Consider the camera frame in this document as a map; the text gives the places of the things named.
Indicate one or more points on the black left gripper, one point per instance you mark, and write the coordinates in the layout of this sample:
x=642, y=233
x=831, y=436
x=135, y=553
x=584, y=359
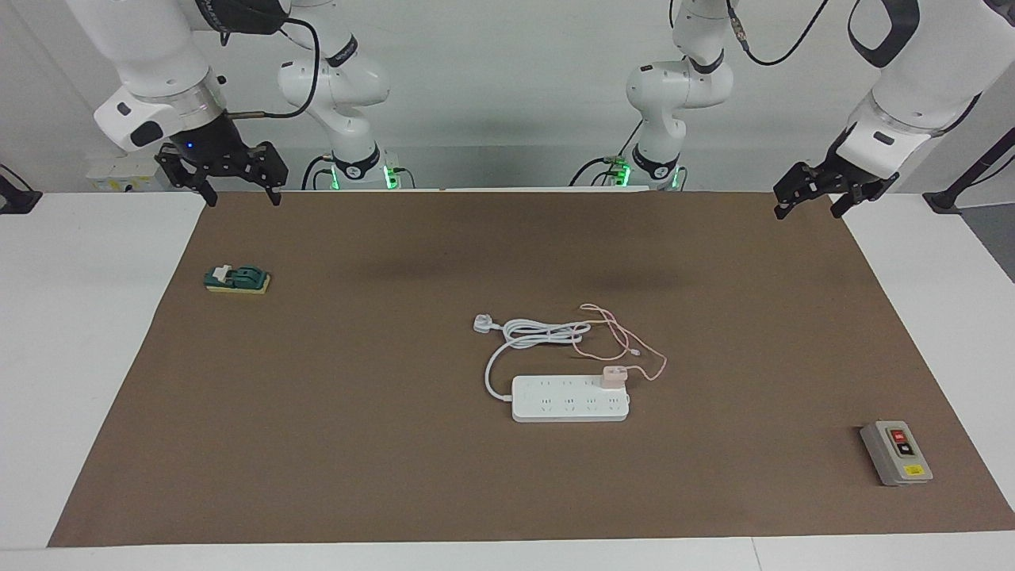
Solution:
x=833, y=178

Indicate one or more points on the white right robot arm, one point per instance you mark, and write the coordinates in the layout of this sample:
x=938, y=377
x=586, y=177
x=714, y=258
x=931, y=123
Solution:
x=158, y=47

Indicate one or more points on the white power strip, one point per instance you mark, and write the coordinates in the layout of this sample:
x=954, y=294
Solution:
x=567, y=400

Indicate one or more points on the grey push button box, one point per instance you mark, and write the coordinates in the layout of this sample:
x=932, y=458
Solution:
x=896, y=454

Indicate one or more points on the black stand clamp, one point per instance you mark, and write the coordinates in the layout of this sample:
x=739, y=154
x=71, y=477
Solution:
x=963, y=178
x=16, y=198

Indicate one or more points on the brown table mat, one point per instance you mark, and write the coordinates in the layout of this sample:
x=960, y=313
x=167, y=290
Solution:
x=396, y=476

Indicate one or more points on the green knife switch yellow base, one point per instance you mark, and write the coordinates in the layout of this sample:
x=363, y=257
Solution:
x=238, y=279

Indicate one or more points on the white wall socket box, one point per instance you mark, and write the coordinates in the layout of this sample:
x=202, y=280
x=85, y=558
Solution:
x=119, y=176

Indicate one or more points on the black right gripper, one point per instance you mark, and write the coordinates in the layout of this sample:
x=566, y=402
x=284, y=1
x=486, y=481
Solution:
x=214, y=151

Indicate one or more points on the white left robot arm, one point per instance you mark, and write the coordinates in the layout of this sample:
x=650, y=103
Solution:
x=674, y=87

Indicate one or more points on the pink charger plug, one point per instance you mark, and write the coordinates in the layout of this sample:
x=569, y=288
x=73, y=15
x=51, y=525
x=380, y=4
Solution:
x=613, y=377

